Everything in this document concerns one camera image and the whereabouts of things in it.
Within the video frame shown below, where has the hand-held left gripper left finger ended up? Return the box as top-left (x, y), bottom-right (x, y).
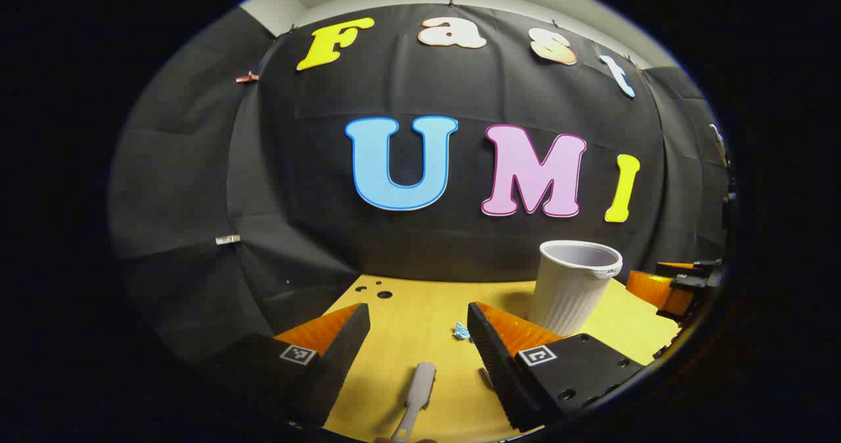
top-left (197, 302), bottom-right (371, 427)

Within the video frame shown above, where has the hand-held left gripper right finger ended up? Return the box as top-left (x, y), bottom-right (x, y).
top-left (466, 301), bottom-right (648, 432)

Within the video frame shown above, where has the white ribbed garbage bin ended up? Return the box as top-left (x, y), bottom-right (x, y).
top-left (528, 240), bottom-right (623, 337)

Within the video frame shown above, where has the wooden desktop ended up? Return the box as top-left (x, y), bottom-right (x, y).
top-left (322, 273), bottom-right (681, 443)

